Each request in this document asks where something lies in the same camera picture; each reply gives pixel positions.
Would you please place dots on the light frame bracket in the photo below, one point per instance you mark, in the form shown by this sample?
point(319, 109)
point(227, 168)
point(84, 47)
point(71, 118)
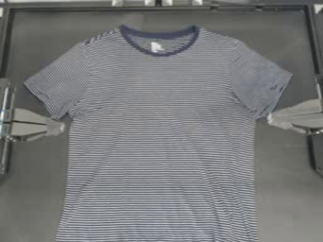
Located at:
point(148, 2)
point(196, 2)
point(116, 2)
point(167, 2)

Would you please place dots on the navy white striped t-shirt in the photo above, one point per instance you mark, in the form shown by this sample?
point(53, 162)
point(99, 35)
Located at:
point(159, 126)

